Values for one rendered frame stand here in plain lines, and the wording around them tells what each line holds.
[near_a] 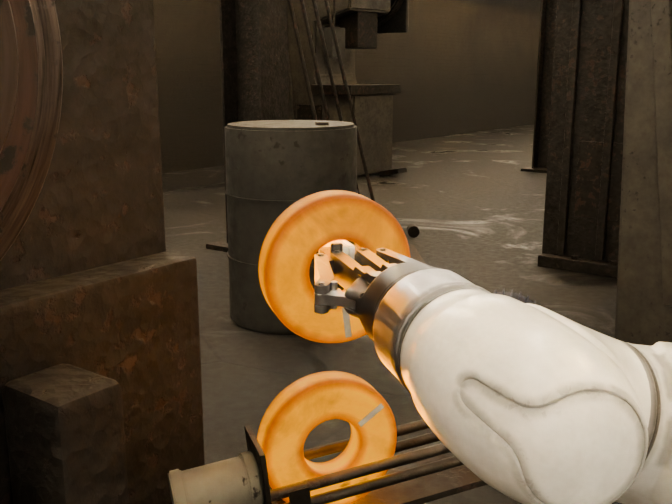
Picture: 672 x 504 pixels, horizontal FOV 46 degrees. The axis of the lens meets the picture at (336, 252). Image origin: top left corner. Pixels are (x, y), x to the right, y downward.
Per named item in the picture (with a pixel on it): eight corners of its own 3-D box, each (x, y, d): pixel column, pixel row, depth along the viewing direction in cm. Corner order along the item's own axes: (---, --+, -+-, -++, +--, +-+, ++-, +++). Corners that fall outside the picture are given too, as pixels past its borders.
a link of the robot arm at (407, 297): (509, 399, 57) (470, 367, 63) (519, 281, 55) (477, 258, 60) (395, 417, 55) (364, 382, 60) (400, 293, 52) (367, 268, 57)
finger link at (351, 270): (387, 320, 66) (371, 321, 65) (339, 281, 76) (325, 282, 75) (388, 275, 65) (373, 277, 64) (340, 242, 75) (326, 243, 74)
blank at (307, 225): (245, 203, 76) (253, 210, 73) (393, 175, 80) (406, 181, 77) (267, 349, 81) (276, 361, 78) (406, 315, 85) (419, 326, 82)
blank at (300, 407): (308, 524, 89) (317, 541, 86) (226, 434, 83) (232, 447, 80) (411, 435, 91) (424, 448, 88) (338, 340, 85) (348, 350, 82)
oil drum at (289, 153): (201, 319, 357) (193, 121, 337) (285, 291, 404) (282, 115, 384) (304, 345, 323) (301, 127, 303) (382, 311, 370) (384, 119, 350)
